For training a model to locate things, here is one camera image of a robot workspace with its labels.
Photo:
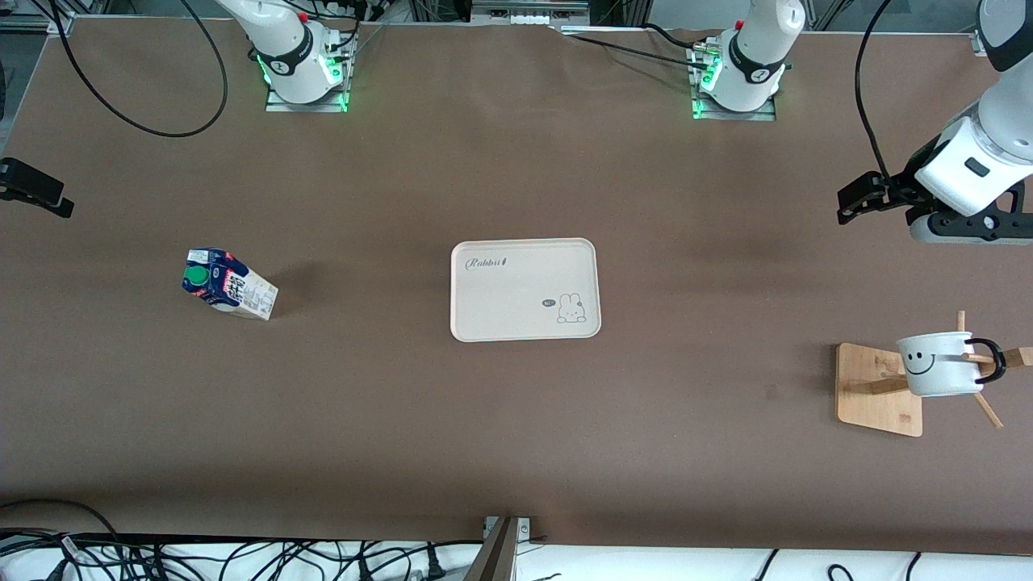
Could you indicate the aluminium mount post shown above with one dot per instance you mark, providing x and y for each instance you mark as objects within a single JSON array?
[{"x": 500, "y": 557}]

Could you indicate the brown table cover sheet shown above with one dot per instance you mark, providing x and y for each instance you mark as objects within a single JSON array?
[{"x": 516, "y": 436}]

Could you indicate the aluminium frame profile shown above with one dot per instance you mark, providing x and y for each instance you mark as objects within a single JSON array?
[
  {"x": 980, "y": 42},
  {"x": 32, "y": 26}
]

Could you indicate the blue white milk carton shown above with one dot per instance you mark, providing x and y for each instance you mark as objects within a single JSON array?
[{"x": 234, "y": 290}]

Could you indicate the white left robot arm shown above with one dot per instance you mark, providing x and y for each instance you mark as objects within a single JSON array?
[{"x": 750, "y": 73}]

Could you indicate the white smiley face cup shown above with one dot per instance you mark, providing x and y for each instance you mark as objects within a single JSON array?
[{"x": 936, "y": 375}]

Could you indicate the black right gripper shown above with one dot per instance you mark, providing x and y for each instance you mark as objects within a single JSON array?
[{"x": 24, "y": 182}]

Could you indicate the beige rabbit print tray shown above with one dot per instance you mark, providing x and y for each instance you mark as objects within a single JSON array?
[{"x": 516, "y": 298}]

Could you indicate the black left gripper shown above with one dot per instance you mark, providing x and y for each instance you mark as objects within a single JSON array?
[{"x": 905, "y": 185}]

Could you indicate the grey power strip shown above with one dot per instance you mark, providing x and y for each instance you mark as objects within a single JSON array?
[{"x": 529, "y": 12}]

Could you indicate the wooden mug tree stand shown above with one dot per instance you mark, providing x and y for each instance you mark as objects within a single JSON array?
[{"x": 876, "y": 407}]

